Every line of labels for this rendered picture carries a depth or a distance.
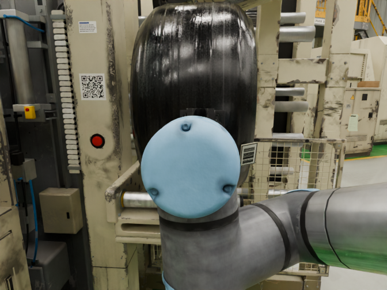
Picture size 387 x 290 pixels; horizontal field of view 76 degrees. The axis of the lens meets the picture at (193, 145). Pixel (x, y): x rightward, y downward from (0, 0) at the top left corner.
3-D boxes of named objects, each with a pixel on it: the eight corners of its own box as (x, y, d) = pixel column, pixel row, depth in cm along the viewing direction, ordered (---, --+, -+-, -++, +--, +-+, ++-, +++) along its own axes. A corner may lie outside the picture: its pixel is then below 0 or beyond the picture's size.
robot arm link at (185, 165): (139, 235, 18) (128, 118, 17) (166, 192, 29) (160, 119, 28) (247, 231, 18) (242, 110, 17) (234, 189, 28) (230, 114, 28)
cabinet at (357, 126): (334, 160, 439) (344, 87, 412) (310, 152, 493) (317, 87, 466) (372, 156, 466) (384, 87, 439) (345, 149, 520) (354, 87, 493)
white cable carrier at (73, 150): (69, 173, 80) (50, 10, 69) (77, 168, 84) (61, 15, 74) (82, 173, 79) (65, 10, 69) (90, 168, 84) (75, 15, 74)
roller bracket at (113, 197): (106, 224, 68) (103, 191, 66) (145, 175, 107) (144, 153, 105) (118, 225, 68) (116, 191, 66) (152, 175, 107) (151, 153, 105)
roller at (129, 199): (117, 196, 70) (123, 188, 74) (120, 210, 72) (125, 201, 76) (243, 201, 67) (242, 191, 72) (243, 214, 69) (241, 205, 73)
